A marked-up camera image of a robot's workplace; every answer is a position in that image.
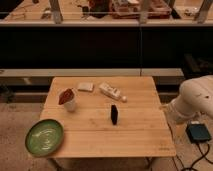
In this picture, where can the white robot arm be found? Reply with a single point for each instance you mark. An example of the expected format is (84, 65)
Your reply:
(195, 97)

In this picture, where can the black upright eraser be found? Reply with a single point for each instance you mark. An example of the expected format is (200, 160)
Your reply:
(114, 114)

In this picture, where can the white plastic bottle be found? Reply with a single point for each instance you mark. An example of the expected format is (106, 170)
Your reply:
(112, 92)

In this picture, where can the wooden folding table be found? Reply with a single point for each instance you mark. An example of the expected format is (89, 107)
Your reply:
(141, 129)

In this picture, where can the red chip bag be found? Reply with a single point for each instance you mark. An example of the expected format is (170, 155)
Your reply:
(66, 96)

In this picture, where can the white paper cup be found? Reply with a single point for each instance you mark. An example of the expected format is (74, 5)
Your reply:
(70, 105)

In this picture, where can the green round plate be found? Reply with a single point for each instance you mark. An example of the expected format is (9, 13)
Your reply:
(44, 138)

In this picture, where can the black floor box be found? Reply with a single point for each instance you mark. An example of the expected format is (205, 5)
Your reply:
(198, 133)

